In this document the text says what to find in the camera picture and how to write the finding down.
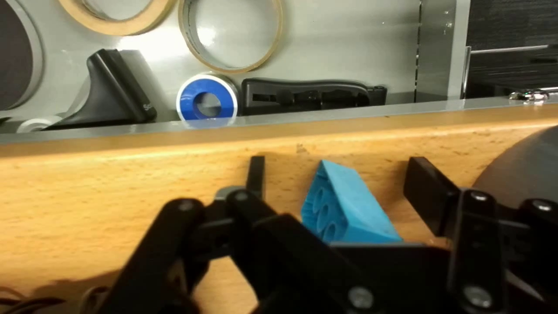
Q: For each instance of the blue and white tape spool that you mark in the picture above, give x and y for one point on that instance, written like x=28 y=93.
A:
x=188 y=105

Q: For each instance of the clear tape roll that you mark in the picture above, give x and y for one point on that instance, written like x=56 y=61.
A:
x=186 y=35

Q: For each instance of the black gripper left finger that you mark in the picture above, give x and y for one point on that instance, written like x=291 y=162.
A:
x=174 y=250

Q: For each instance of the black wedge shaped tool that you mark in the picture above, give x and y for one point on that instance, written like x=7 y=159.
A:
x=110 y=93

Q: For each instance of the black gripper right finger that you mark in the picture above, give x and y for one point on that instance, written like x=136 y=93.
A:
x=476 y=250

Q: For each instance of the black tool on shelf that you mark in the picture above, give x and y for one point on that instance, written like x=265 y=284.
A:
x=314 y=96

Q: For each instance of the tan masking tape roll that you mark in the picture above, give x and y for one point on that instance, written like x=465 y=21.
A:
x=75 y=14

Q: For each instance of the black tape roll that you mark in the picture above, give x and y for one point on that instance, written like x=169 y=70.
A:
x=17 y=52

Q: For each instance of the small blue plastic block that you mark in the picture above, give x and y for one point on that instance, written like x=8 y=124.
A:
x=354 y=209

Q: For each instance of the grey metal tool drawer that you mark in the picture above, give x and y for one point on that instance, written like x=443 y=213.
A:
x=349 y=45

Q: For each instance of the black drawer cabinet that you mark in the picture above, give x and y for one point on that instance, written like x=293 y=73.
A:
x=511 y=23

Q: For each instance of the small white tape roll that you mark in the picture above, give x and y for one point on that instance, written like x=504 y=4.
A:
x=35 y=126

